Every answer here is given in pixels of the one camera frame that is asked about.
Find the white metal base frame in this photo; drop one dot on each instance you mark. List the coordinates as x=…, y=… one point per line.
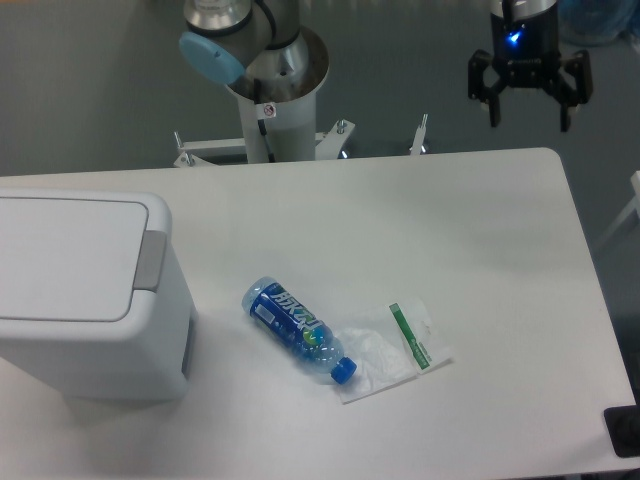
x=330, y=145

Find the white green-striped paper wrapper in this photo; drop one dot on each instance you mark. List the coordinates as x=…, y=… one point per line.
x=426, y=348

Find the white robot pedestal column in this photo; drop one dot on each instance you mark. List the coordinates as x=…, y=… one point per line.
x=277, y=132

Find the white trash can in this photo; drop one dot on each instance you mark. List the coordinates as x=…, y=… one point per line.
x=144, y=355

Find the black device at table corner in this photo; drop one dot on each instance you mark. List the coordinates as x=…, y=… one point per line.
x=623, y=428

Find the white trash can lid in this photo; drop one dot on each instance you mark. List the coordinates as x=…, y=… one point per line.
x=68, y=259

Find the blue plastic bag background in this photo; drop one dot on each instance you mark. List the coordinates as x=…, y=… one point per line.
x=594, y=22

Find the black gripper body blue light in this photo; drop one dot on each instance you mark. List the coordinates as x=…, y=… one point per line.
x=525, y=42

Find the white furniture at right edge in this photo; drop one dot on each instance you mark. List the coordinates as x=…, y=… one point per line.
x=624, y=222

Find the crumpled white tissue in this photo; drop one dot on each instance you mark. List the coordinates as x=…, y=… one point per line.
x=373, y=340

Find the blue plastic water bottle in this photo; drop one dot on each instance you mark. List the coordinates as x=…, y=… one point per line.
x=309, y=339

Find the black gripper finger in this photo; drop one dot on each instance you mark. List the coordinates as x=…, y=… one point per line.
x=570, y=83
x=478, y=64

